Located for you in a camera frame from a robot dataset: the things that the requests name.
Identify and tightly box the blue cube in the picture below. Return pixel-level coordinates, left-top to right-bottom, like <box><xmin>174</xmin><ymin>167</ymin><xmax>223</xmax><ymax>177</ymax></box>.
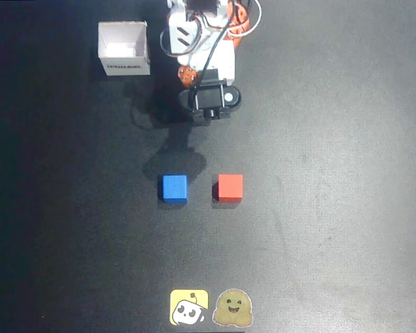
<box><xmin>157</xmin><ymin>173</ymin><xmax>189</xmax><ymax>205</ymax></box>

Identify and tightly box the white cardboard box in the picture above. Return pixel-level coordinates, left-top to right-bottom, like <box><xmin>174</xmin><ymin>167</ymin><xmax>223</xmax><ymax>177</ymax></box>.
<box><xmin>97</xmin><ymin>20</ymin><xmax>152</xmax><ymax>77</ymax></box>

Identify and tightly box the red cube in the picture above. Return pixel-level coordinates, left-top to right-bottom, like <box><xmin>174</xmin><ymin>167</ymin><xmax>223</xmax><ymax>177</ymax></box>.
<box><xmin>213</xmin><ymin>173</ymin><xmax>244</xmax><ymax>204</ymax></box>

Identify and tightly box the black gripper-mounted webcam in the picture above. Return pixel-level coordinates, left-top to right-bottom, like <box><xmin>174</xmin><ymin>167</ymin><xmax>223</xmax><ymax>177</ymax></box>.
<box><xmin>178</xmin><ymin>69</ymin><xmax>243</xmax><ymax>126</ymax></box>

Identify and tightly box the yellow robot sticker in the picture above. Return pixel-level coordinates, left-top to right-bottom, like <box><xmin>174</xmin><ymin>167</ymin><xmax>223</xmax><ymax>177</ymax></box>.
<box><xmin>169</xmin><ymin>289</ymin><xmax>209</xmax><ymax>326</ymax></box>

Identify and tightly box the smiling hugging face sticker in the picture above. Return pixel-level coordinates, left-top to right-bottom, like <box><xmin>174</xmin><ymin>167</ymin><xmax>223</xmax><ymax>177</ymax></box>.
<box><xmin>212</xmin><ymin>288</ymin><xmax>254</xmax><ymax>327</ymax></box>

